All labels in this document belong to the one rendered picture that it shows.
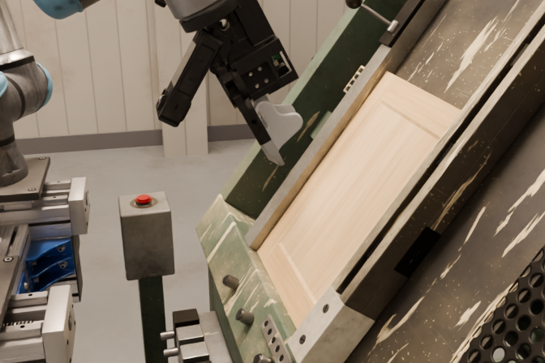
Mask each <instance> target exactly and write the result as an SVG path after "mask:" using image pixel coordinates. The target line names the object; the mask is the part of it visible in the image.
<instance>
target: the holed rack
mask: <svg viewBox="0 0 545 363"><path fill-rule="evenodd" d="M260 327H261V330H262V332H263V333H264V337H265V339H266V341H267V343H268V346H269V348H270V350H271V353H272V355H273V358H274V360H275V362H276V363H293V360H292V358H291V356H290V354H289V352H288V350H287V347H286V346H285V343H284V341H283V339H282V338H281V334H280V332H279V330H278V329H277V326H276V323H275V322H274V320H273V317H272V315H271V314H269V315H268V316H267V318H266V319H265V320H264V321H263V322H262V324H261V325H260Z"/></svg>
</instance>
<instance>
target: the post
mask: <svg viewBox="0 0 545 363"><path fill-rule="evenodd" d="M138 285H139V303H140V313H141V322H142V332H143V341H144V359H145V363H169V358H168V357H167V358H165V357H164V350H165V349H167V340H162V339H161V333H162V332H163V331H166V325H165V303H164V291H163V279H162V276H158V277H152V278H146V279H140V280H138Z"/></svg>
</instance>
